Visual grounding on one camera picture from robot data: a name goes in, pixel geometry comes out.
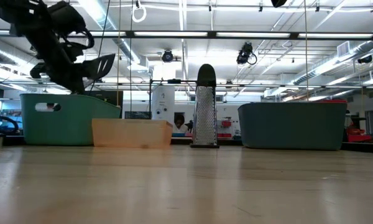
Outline black overhead camera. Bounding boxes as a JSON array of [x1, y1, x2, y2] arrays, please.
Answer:
[[236, 41, 259, 66]]

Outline black slotted turner spatula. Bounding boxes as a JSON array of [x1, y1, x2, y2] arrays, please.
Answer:
[[81, 53, 117, 89]]

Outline thin yellow vertical cord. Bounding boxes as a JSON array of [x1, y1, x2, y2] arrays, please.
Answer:
[[303, 0, 310, 103]]

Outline black ceiling device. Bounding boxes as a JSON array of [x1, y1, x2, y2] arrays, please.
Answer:
[[357, 54, 373, 65]]

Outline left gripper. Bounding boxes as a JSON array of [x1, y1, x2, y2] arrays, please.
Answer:
[[25, 24, 88, 94]]

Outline metal box grater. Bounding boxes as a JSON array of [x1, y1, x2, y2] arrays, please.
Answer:
[[190, 63, 221, 149]]

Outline black aluminium table frame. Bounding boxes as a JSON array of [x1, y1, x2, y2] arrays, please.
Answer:
[[0, 133, 373, 154]]

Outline black monitor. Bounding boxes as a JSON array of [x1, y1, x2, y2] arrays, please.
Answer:
[[124, 110, 152, 120]]

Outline black ceiling spotlight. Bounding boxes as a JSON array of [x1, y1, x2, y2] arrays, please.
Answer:
[[161, 49, 175, 63]]

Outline black overhead frame beam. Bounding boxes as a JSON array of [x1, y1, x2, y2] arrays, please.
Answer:
[[0, 29, 373, 42]]

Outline blue plastic bin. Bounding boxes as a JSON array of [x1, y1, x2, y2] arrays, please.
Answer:
[[237, 101, 348, 151]]

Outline red storage bins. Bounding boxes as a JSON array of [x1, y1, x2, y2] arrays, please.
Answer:
[[346, 128, 372, 143]]

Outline white cable ring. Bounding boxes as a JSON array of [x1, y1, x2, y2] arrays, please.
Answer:
[[131, 4, 147, 24]]

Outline person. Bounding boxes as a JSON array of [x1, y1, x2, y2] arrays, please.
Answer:
[[173, 113, 189, 135]]

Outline green plastic bin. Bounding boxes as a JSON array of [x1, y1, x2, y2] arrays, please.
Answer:
[[19, 93, 122, 147]]

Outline orange translucent tray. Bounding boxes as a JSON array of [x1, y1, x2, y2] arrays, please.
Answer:
[[91, 118, 174, 149]]

